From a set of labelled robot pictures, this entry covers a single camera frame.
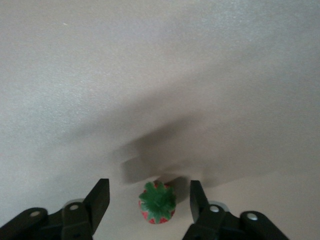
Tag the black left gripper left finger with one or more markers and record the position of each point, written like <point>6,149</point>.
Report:
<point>75,220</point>

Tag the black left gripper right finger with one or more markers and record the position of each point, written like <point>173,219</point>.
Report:
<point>212,225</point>

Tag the red strawberry green leaves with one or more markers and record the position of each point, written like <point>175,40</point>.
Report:
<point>157,202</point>

